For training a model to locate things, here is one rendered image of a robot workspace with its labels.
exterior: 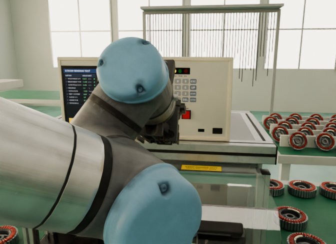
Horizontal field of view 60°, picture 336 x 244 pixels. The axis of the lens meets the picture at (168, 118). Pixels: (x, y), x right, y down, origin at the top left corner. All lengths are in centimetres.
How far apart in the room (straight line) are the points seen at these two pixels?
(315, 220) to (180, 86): 74
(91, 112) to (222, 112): 44
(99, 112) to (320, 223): 99
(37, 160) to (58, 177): 2
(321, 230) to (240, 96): 608
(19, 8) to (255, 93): 605
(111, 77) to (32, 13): 790
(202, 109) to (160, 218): 54
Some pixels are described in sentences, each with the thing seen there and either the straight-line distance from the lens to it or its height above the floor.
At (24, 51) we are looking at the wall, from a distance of 831.
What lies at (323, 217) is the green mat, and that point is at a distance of 124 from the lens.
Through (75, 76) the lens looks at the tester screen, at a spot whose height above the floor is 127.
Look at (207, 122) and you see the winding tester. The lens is 73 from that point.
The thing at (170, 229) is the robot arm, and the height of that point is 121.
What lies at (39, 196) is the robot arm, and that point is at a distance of 19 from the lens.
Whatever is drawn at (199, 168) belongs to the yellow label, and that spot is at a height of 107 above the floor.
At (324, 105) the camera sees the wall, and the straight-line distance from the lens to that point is 758.
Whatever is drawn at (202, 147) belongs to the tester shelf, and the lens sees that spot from 71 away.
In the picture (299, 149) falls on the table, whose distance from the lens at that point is 195.
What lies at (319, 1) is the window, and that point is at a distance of 745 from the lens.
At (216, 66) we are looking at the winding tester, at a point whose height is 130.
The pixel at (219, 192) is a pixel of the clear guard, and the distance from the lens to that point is 59.
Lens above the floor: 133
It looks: 12 degrees down
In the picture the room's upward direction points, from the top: straight up
